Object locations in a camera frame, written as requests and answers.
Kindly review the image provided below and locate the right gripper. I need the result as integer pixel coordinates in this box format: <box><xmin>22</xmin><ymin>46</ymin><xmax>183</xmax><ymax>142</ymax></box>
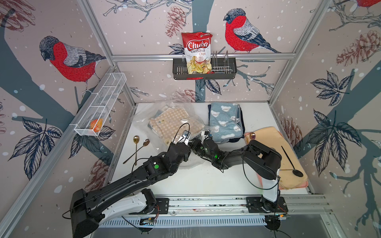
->
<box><xmin>190</xmin><ymin>139</ymin><xmax>214</xmax><ymax>163</ymax></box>

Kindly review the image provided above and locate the beige checkered blanket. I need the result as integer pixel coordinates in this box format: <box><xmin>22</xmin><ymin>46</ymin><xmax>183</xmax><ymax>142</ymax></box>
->
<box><xmin>148</xmin><ymin>107</ymin><xmax>205</xmax><ymax>146</ymax></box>

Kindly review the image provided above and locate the clear plastic vacuum bag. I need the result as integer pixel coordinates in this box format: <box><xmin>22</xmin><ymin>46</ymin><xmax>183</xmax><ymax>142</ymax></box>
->
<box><xmin>133</xmin><ymin>100</ymin><xmax>209</xmax><ymax>152</ymax></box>

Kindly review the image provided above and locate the light blue bear blanket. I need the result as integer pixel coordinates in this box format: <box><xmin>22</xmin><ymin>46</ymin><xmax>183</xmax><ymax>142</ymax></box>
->
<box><xmin>208</xmin><ymin>102</ymin><xmax>243</xmax><ymax>144</ymax></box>

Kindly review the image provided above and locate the navy star blanket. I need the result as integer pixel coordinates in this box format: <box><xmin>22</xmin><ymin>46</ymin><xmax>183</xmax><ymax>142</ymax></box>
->
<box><xmin>207</xmin><ymin>102</ymin><xmax>246</xmax><ymax>143</ymax></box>

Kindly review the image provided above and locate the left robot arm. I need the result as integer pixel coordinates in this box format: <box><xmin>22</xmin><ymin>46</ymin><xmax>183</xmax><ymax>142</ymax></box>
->
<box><xmin>69</xmin><ymin>142</ymin><xmax>191</xmax><ymax>238</ymax></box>

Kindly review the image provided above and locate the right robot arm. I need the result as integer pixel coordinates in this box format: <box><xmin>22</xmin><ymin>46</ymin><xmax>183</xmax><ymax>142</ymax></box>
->
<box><xmin>190</xmin><ymin>138</ymin><xmax>282</xmax><ymax>214</ymax></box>

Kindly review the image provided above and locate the red Chuba chips bag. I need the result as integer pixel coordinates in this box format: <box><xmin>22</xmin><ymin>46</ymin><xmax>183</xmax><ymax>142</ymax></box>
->
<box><xmin>182</xmin><ymin>32</ymin><xmax>212</xmax><ymax>74</ymax></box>

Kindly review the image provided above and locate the copper spoon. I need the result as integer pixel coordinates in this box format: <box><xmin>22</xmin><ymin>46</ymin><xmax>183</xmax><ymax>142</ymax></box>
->
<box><xmin>123</xmin><ymin>139</ymin><xmax>150</xmax><ymax>164</ymax></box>

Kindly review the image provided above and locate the gold spoon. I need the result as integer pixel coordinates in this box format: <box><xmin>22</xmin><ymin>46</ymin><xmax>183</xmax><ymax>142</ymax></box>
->
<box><xmin>133</xmin><ymin>135</ymin><xmax>140</xmax><ymax>166</ymax></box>

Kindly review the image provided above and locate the orange item in basket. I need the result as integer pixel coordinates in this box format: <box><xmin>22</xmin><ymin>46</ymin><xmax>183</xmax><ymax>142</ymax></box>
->
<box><xmin>89</xmin><ymin>118</ymin><xmax>103</xmax><ymax>133</ymax></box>

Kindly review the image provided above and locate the beige pink cutting board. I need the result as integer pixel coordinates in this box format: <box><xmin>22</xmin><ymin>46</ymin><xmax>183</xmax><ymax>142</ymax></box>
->
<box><xmin>244</xmin><ymin>127</ymin><xmax>308</xmax><ymax>190</ymax></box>

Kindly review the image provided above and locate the black spoon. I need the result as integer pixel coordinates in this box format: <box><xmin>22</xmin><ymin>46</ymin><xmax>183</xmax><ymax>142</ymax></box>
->
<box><xmin>281</xmin><ymin>146</ymin><xmax>304</xmax><ymax>178</ymax></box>

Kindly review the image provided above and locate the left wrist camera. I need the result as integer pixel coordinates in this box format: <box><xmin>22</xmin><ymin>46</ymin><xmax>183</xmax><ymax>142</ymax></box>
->
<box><xmin>177</xmin><ymin>131</ymin><xmax>191</xmax><ymax>145</ymax></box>

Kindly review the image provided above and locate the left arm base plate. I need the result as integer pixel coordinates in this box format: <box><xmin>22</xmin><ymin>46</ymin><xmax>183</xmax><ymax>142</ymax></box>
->
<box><xmin>149</xmin><ymin>198</ymin><xmax>169</xmax><ymax>215</ymax></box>

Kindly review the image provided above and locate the metal dish rack wire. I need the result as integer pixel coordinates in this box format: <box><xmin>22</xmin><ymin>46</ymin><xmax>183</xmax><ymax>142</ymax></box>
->
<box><xmin>210</xmin><ymin>50</ymin><xmax>230</xmax><ymax>74</ymax></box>

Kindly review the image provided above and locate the black wall shelf basket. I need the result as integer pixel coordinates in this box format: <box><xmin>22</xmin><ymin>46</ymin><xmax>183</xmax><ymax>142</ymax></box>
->
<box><xmin>173</xmin><ymin>58</ymin><xmax>237</xmax><ymax>80</ymax></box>

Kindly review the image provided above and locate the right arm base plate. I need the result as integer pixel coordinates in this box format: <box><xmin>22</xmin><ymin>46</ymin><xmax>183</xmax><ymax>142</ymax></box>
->
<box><xmin>246</xmin><ymin>196</ymin><xmax>288</xmax><ymax>213</ymax></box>

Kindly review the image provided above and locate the white mesh wall basket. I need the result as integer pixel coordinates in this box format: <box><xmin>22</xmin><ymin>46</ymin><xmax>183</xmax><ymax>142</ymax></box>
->
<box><xmin>74</xmin><ymin>72</ymin><xmax>127</xmax><ymax>136</ymax></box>

